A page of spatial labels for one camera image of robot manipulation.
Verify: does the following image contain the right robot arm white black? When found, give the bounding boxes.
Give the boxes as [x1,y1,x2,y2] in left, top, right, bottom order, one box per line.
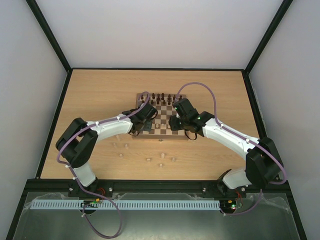
[169,98,283,196]

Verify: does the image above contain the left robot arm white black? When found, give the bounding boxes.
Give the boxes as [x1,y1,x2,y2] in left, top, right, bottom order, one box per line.
[55,102,158,187]

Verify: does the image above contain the wooden chess board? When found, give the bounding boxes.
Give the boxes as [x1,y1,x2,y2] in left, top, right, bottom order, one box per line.
[132,92,188,141]

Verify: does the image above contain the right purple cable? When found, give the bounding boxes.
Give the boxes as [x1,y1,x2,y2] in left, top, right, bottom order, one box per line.
[174,81,288,216]

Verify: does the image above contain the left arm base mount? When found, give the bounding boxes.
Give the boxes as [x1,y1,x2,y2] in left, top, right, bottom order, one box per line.
[68,178,113,199]

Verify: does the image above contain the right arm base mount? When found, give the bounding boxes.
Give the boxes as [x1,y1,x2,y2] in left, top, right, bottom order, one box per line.
[201,180,246,199]

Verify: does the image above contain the black aluminium frame rail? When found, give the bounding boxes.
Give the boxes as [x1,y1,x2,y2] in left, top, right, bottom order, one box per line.
[24,178,291,195]

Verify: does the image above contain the light blue cable duct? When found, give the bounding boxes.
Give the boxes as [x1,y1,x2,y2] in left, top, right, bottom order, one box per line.
[30,199,221,211]

